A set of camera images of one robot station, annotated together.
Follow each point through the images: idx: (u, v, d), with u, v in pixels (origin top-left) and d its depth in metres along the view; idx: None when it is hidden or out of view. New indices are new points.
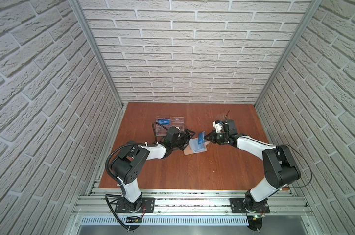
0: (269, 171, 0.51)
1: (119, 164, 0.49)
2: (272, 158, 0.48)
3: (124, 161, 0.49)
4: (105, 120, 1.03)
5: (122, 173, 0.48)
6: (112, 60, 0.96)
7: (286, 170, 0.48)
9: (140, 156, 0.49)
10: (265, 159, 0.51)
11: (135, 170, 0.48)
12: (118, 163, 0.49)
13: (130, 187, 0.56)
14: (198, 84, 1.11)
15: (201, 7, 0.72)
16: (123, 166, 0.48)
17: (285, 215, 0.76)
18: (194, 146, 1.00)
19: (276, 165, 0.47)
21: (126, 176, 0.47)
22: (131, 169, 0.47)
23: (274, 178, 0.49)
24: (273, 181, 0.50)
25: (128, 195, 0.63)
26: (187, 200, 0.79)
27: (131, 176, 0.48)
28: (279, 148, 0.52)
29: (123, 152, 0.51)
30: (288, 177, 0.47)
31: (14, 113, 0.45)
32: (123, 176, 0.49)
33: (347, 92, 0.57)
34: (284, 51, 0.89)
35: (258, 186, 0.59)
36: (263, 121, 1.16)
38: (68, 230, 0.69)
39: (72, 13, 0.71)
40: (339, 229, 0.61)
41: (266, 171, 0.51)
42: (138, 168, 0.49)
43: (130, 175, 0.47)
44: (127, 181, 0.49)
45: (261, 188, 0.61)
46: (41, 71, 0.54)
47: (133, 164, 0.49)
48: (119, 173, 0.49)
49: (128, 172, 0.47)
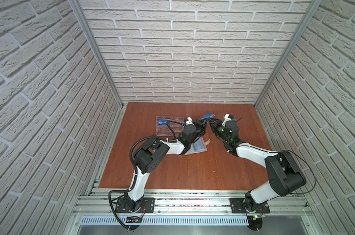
0: (273, 179, 0.49)
1: (142, 155, 0.54)
2: (276, 166, 0.47)
3: (147, 153, 0.54)
4: (105, 120, 1.03)
5: (143, 163, 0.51)
6: (112, 60, 0.96)
7: (291, 176, 0.47)
9: (161, 150, 0.54)
10: (268, 167, 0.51)
11: (156, 163, 0.53)
12: (140, 154, 0.54)
13: (140, 181, 0.59)
14: (198, 84, 1.11)
15: (201, 7, 0.72)
16: (145, 157, 0.53)
17: (285, 215, 0.76)
18: (193, 146, 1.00)
19: (281, 174, 0.46)
21: (147, 167, 0.53)
22: (152, 161, 0.52)
23: (280, 186, 0.47)
24: (279, 189, 0.48)
25: (131, 192, 0.64)
26: (188, 200, 0.79)
27: (151, 168, 0.52)
28: (281, 154, 0.51)
29: (146, 144, 0.56)
30: (295, 184, 0.45)
31: (14, 113, 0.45)
32: (144, 166, 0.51)
33: (347, 92, 0.57)
34: (284, 51, 0.89)
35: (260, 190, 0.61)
36: (263, 121, 1.16)
38: (68, 230, 0.69)
39: (72, 13, 0.71)
40: (339, 229, 0.61)
41: (271, 179, 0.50)
42: (158, 161, 0.54)
43: (151, 166, 0.52)
44: (147, 171, 0.54)
45: (263, 192, 0.60)
46: (41, 71, 0.54)
47: (155, 157, 0.53)
48: (140, 163, 0.57)
49: (149, 163, 0.52)
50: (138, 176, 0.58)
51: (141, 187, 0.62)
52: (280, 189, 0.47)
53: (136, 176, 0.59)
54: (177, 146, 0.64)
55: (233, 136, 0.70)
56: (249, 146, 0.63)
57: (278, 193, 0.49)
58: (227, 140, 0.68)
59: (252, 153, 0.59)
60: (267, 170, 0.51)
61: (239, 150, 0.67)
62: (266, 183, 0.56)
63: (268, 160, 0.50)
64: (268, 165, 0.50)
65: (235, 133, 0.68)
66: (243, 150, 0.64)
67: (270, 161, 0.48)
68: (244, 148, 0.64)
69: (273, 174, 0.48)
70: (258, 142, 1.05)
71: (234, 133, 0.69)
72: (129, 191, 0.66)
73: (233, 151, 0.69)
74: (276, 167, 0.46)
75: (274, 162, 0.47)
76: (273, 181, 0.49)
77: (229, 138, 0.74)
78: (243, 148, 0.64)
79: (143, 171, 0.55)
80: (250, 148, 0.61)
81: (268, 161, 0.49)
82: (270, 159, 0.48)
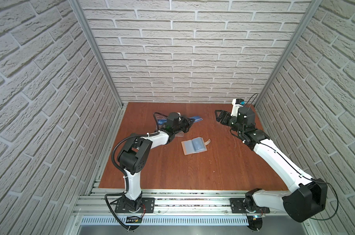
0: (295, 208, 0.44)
1: (127, 157, 0.52)
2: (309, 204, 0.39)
3: (130, 153, 0.52)
4: (105, 120, 1.03)
5: (130, 164, 0.52)
6: (112, 60, 0.96)
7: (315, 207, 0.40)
9: (144, 148, 0.52)
10: (296, 198, 0.42)
11: (142, 160, 0.51)
12: (125, 156, 0.52)
13: (133, 182, 0.58)
14: (198, 84, 1.11)
15: (200, 7, 0.72)
16: (130, 158, 0.51)
17: (285, 215, 0.75)
18: (193, 146, 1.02)
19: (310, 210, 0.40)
21: (134, 167, 0.51)
22: (138, 160, 0.51)
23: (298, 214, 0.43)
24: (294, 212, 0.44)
25: (129, 193, 0.64)
26: (187, 200, 0.79)
27: (139, 167, 0.51)
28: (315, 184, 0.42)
29: (128, 145, 0.53)
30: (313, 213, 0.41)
31: (14, 113, 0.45)
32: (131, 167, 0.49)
33: (347, 92, 0.57)
34: (284, 51, 0.89)
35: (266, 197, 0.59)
36: (263, 121, 1.16)
38: (68, 230, 0.69)
39: (72, 13, 0.71)
40: (339, 229, 0.61)
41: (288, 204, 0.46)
42: (145, 158, 0.52)
43: (138, 165, 0.50)
44: (135, 171, 0.52)
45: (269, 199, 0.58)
46: (41, 71, 0.54)
47: (139, 155, 0.52)
48: (127, 165, 0.55)
49: (135, 163, 0.51)
50: (130, 177, 0.57)
51: (136, 186, 0.62)
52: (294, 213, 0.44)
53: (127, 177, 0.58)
54: (162, 136, 0.63)
55: (248, 125, 0.58)
56: (274, 151, 0.50)
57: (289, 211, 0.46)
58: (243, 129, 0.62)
59: (275, 162, 0.49)
60: (293, 199, 0.43)
61: (257, 147, 0.55)
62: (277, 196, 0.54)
63: (299, 191, 0.40)
64: (296, 193, 0.42)
65: (250, 121, 0.57)
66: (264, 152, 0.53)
67: (303, 195, 0.40)
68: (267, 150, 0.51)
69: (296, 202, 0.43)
70: None
71: (249, 121, 0.58)
72: (125, 192, 0.65)
73: (250, 142, 0.56)
74: (307, 202, 0.39)
75: (307, 197, 0.39)
76: (290, 204, 0.45)
77: (244, 128, 0.61)
78: (266, 149, 0.52)
79: (132, 172, 0.54)
80: (275, 153, 0.50)
81: (299, 192, 0.41)
82: (303, 191, 0.40)
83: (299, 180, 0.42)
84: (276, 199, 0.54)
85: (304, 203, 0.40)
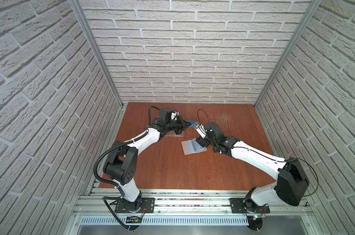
0: (284, 192, 0.46)
1: (114, 169, 0.48)
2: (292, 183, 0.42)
3: (117, 164, 0.48)
4: (105, 120, 1.03)
5: (118, 176, 0.48)
6: (112, 60, 0.96)
7: (301, 184, 0.45)
9: (129, 156, 0.47)
10: (280, 181, 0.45)
11: (131, 169, 0.47)
12: (112, 168, 0.48)
13: (128, 187, 0.56)
14: (198, 84, 1.11)
15: (201, 7, 0.72)
16: (118, 169, 0.47)
17: (285, 215, 0.76)
18: (193, 146, 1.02)
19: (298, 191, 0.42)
21: (123, 178, 0.47)
22: (127, 171, 0.47)
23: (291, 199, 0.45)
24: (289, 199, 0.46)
25: (127, 196, 0.64)
26: (187, 200, 0.79)
27: (128, 177, 0.47)
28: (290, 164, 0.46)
29: (112, 156, 0.48)
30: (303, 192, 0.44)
31: (14, 113, 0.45)
32: (120, 178, 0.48)
33: (347, 92, 0.57)
34: (284, 51, 0.89)
35: (259, 193, 0.63)
36: (263, 120, 1.16)
38: (68, 230, 0.69)
39: (72, 13, 0.71)
40: (339, 229, 0.61)
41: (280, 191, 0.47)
42: (133, 168, 0.48)
43: (127, 175, 0.46)
44: (124, 181, 0.49)
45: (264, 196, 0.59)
46: (41, 71, 0.54)
47: (126, 166, 0.47)
48: (116, 177, 0.52)
49: (124, 174, 0.47)
50: (122, 186, 0.56)
51: (132, 190, 0.60)
52: (291, 200, 0.45)
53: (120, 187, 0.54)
54: (150, 136, 0.58)
55: (218, 135, 0.64)
56: (248, 149, 0.55)
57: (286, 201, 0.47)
58: (215, 142, 0.67)
59: (252, 158, 0.53)
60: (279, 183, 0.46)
61: (233, 152, 0.59)
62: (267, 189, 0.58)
63: (281, 176, 0.43)
64: (280, 179, 0.46)
65: (217, 131, 0.63)
66: (240, 153, 0.57)
67: (285, 178, 0.43)
68: (241, 151, 0.56)
69: (285, 188, 0.44)
70: (258, 142, 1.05)
71: (216, 132, 0.64)
72: (123, 196, 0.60)
73: (226, 151, 0.60)
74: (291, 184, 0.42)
75: (289, 178, 0.42)
76: (283, 192, 0.46)
77: (216, 140, 0.66)
78: (240, 151, 0.56)
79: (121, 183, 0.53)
80: (249, 151, 0.54)
81: (281, 177, 0.43)
82: (283, 175, 0.43)
83: (276, 166, 0.46)
84: (269, 192, 0.55)
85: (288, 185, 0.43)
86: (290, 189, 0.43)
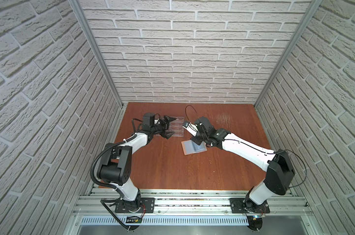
0: (272, 182, 0.47)
1: (110, 170, 0.47)
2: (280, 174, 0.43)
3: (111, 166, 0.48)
4: (105, 120, 1.03)
5: (115, 176, 0.47)
6: (112, 60, 0.96)
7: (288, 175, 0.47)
9: (124, 156, 0.48)
10: (269, 173, 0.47)
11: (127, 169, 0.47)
12: (107, 170, 0.47)
13: (127, 187, 0.56)
14: (198, 84, 1.11)
15: (201, 7, 0.72)
16: (115, 169, 0.47)
17: (285, 215, 0.76)
18: (193, 146, 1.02)
19: (284, 180, 0.44)
21: (121, 178, 0.47)
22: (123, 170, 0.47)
23: (278, 188, 0.47)
24: (277, 190, 0.48)
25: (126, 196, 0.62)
26: (188, 200, 0.79)
27: (125, 177, 0.47)
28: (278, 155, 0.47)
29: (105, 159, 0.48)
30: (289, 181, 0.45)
31: (14, 113, 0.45)
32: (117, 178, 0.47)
33: (347, 92, 0.57)
34: (284, 51, 0.89)
35: (256, 190, 0.63)
36: (263, 121, 1.16)
38: (68, 230, 0.69)
39: (72, 13, 0.71)
40: (339, 229, 0.61)
41: (269, 182, 0.49)
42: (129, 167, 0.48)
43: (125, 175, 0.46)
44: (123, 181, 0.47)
45: (260, 192, 0.59)
46: (41, 71, 0.54)
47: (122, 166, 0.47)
48: (112, 178, 0.47)
49: (121, 173, 0.46)
50: (121, 187, 0.54)
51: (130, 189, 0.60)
52: (278, 190, 0.47)
53: (119, 188, 0.56)
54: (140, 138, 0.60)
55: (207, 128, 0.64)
56: (239, 142, 0.55)
57: (274, 192, 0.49)
58: (206, 135, 0.67)
59: (243, 150, 0.53)
60: (268, 175, 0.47)
61: (224, 145, 0.59)
62: (262, 184, 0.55)
63: (270, 168, 0.44)
64: (269, 171, 0.48)
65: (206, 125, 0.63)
66: (230, 146, 0.57)
67: (274, 170, 0.44)
68: (232, 143, 0.56)
69: (273, 179, 0.46)
70: (258, 141, 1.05)
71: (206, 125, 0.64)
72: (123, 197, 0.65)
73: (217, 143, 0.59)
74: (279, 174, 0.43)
75: (277, 170, 0.43)
76: (271, 183, 0.48)
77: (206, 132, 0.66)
78: (231, 143, 0.56)
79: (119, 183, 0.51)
80: (240, 143, 0.54)
81: (271, 169, 0.44)
82: (272, 167, 0.44)
83: (266, 157, 0.47)
84: (263, 187, 0.56)
85: (276, 176, 0.44)
86: (277, 179, 0.45)
